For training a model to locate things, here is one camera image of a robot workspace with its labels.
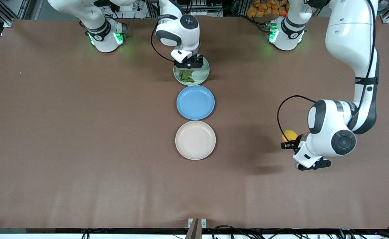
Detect green lettuce leaf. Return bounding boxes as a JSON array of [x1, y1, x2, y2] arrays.
[[179, 70, 196, 83]]

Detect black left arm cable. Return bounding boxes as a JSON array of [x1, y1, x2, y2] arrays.
[[277, 0, 381, 153]]

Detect brown post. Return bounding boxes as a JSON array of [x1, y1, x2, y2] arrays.
[[185, 218, 200, 239]]

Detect metal table edge bracket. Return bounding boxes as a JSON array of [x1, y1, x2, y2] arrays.
[[188, 218, 207, 229]]

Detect light green round plate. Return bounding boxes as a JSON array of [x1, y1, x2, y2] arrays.
[[174, 55, 210, 86]]

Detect yellow lemon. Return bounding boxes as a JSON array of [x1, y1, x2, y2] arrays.
[[282, 130, 298, 143]]

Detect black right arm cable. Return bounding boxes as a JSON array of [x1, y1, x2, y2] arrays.
[[150, 20, 179, 63]]

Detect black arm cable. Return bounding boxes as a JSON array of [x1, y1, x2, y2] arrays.
[[277, 0, 381, 153], [150, 20, 179, 63]]

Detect beige round plate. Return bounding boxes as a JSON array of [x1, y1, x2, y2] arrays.
[[175, 121, 216, 160]]

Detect orange snack packets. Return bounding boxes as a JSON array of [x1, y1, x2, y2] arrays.
[[247, 0, 289, 18]]

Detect blue round plate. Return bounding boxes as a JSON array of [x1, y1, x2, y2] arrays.
[[176, 85, 215, 120]]

